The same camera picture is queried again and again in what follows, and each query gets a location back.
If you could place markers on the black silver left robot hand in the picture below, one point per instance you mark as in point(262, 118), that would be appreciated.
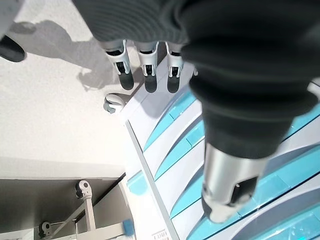
point(225, 50)

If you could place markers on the deep blue white cart drawer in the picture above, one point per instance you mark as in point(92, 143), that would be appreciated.
point(175, 113)
point(195, 137)

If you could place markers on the shallow blue white cart drawer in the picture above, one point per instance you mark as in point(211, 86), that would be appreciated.
point(180, 165)
point(190, 200)

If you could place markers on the white grey cart caster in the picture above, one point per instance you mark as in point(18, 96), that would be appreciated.
point(113, 100)

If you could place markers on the white blue medical cart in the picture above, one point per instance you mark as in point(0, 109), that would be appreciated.
point(137, 150)

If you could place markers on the light blue waste bin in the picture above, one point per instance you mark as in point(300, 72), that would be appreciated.
point(137, 186)

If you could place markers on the white black bed caster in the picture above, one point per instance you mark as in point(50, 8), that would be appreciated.
point(82, 188)
point(45, 228)

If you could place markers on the blue bed corner pad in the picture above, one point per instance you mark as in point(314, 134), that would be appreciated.
point(128, 226)

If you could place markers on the silver left robot leg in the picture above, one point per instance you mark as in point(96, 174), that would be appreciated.
point(12, 50)

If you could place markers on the white hospital bed frame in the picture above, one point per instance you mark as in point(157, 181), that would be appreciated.
point(90, 212)

